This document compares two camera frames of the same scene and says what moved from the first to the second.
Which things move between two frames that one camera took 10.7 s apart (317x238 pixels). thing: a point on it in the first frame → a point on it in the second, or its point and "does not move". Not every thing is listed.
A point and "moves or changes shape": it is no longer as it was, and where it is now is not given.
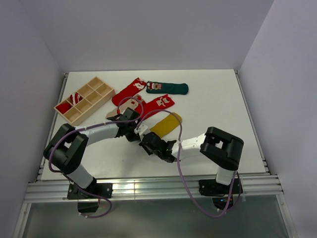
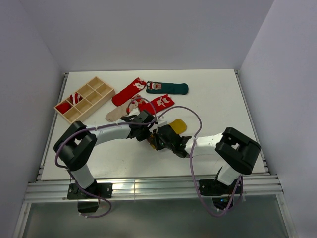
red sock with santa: (63, 107) does not move
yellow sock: (167, 124) moves or changes shape
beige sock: (132, 103) does not move
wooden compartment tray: (84, 99) does not move
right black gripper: (149, 152) → (155, 142)
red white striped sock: (75, 98) does not move
